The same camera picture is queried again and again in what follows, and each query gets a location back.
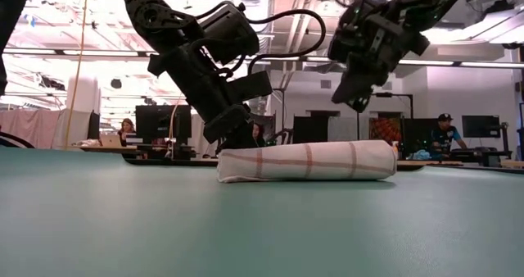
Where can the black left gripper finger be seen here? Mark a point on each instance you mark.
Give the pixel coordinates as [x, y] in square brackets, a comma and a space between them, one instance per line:
[243, 137]
[225, 123]

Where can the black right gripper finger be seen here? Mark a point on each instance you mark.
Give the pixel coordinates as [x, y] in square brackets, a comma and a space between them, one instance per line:
[350, 88]
[370, 90]

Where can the white red-checked towel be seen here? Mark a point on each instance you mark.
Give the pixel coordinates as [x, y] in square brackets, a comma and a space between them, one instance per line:
[307, 162]

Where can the small black robot arm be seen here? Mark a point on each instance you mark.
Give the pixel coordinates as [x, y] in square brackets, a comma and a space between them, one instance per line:
[284, 135]

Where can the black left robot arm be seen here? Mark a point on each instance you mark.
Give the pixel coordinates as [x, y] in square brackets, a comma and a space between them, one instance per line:
[163, 19]

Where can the person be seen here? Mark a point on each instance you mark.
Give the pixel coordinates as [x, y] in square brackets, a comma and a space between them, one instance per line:
[127, 131]
[258, 134]
[444, 135]

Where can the red patterned panel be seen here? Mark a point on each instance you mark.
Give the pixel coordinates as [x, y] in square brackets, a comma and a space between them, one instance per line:
[385, 130]

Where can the black cabinet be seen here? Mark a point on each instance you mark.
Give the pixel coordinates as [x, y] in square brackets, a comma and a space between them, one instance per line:
[311, 129]

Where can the large black monitor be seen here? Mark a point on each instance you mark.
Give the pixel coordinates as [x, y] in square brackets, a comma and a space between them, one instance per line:
[157, 123]

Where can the yellow spray bottle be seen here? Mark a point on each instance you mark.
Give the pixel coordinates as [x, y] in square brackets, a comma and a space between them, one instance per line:
[396, 146]

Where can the teal cloth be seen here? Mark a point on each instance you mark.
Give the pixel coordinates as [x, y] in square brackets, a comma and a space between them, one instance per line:
[419, 155]

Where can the long ceiling light bar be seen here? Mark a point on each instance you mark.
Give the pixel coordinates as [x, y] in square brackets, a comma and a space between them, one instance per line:
[458, 63]

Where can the silver laptop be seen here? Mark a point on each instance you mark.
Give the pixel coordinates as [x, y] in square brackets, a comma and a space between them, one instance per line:
[109, 140]

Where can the white pillar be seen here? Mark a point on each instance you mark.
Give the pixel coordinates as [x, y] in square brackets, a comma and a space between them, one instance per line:
[84, 92]

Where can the small black monitor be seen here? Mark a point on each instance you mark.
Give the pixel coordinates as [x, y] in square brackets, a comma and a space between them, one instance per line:
[481, 126]

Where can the low black table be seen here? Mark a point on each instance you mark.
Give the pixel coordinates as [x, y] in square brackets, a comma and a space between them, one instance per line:
[483, 153]

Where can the beige curtain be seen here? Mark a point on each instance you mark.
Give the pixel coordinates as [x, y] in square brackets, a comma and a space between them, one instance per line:
[37, 127]

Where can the black rig frame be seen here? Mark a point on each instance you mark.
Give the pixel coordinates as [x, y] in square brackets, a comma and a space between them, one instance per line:
[393, 93]

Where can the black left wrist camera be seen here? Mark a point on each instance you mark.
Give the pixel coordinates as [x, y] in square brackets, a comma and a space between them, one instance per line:
[251, 86]

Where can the black dome camera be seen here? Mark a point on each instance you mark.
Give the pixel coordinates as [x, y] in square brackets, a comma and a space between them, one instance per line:
[116, 83]

